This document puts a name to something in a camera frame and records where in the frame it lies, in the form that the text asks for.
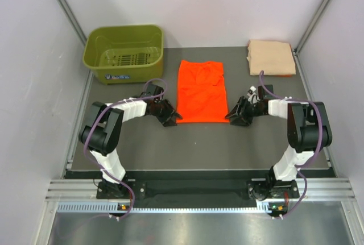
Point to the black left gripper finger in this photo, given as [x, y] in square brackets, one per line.
[173, 113]
[170, 122]

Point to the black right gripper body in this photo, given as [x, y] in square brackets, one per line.
[249, 111]

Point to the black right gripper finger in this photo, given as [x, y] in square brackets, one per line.
[241, 122]
[235, 113]

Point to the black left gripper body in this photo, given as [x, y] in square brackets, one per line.
[162, 110]

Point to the orange t shirt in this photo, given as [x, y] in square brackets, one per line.
[201, 93]

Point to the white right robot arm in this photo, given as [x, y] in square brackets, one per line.
[308, 132]

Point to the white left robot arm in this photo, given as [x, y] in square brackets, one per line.
[101, 131]

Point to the folded orange t shirt underneath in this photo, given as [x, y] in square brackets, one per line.
[285, 75]

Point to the folded beige t shirt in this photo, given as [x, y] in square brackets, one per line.
[272, 57]

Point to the green plastic basket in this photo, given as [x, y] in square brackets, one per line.
[125, 54]

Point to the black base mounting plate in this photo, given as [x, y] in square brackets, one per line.
[244, 189]

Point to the white slotted cable duct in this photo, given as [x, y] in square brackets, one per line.
[119, 208]

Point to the left aluminium corner post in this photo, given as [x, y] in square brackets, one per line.
[72, 20]

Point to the aluminium corner post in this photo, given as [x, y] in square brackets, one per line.
[319, 13]
[72, 20]

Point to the right aluminium corner post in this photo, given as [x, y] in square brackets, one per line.
[319, 13]

